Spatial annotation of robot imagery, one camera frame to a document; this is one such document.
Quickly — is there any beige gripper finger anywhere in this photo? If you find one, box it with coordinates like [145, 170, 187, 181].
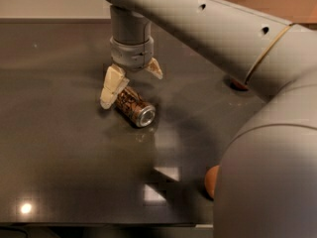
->
[100, 64, 129, 109]
[145, 58, 163, 79]

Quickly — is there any orange brown soda can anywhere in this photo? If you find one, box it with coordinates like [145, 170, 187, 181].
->
[115, 86, 156, 128]

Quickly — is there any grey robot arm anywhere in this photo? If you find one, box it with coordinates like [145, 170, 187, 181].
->
[106, 0, 317, 238]

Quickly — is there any red apple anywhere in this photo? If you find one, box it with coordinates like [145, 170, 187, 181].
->
[230, 78, 248, 91]

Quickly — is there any orange fruit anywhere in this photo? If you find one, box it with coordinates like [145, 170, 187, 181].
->
[204, 165, 220, 198]

